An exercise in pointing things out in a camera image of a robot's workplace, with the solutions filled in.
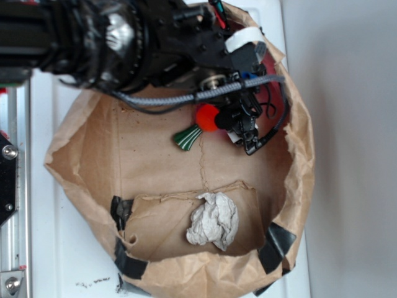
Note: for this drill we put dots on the crumpled white paper ball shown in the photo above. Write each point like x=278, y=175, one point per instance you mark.
x=216, y=221

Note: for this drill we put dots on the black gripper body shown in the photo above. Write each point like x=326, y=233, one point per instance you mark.
x=196, y=49

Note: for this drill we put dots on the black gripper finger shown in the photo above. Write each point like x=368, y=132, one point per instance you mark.
x=239, y=117

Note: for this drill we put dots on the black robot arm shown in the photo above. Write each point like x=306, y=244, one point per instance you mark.
x=100, y=45

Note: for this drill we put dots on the orange plastic toy carrot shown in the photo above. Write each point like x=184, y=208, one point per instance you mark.
x=204, y=122

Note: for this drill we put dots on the aluminium frame rail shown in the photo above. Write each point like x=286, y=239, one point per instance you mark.
x=16, y=280

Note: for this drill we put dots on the black mounting plate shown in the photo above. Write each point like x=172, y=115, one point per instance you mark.
x=8, y=178

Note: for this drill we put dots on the brown paper bag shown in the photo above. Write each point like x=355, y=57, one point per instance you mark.
x=137, y=190

